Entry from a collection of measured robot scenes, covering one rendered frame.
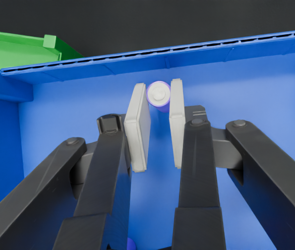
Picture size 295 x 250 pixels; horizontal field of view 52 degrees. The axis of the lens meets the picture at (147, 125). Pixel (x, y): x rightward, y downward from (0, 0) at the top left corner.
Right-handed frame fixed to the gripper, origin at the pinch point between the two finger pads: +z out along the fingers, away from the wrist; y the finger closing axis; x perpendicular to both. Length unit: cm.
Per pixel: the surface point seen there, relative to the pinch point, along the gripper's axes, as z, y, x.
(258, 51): 8.0, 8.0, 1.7
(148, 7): 56, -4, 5
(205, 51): 6.3, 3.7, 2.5
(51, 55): 36.0, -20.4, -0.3
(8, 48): 37.0, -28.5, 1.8
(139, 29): 54, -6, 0
